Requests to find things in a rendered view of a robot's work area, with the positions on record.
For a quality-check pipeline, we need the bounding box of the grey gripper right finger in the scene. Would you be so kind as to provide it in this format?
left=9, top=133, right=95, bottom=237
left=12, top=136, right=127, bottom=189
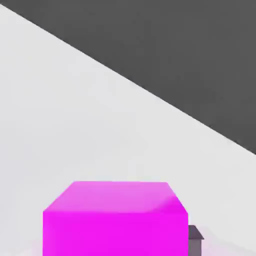
left=187, top=224, right=248, bottom=256

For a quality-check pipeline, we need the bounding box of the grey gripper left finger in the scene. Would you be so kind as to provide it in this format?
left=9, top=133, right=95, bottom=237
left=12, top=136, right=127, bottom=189
left=13, top=246, right=44, bottom=256

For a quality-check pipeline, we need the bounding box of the small magenta cube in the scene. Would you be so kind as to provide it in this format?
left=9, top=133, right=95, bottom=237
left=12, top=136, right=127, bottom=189
left=42, top=180, right=189, bottom=256

